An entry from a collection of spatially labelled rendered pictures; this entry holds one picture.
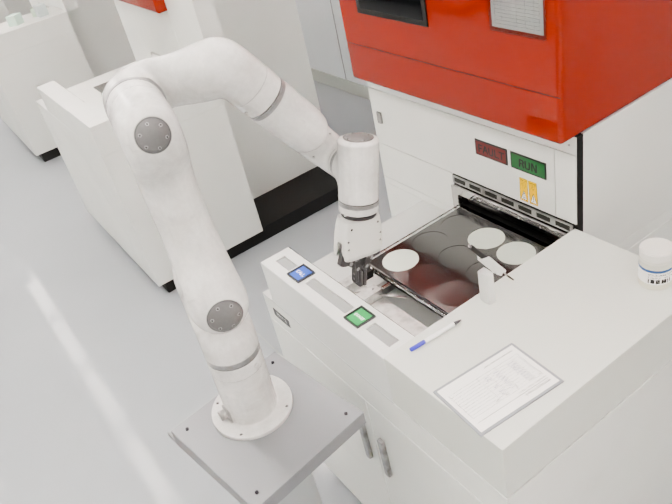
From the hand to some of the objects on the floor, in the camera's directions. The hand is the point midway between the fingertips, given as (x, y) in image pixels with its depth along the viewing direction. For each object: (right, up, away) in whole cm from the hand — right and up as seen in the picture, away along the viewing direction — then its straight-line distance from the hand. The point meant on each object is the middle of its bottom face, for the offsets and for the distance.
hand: (359, 275), depth 154 cm
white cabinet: (+41, -76, +75) cm, 115 cm away
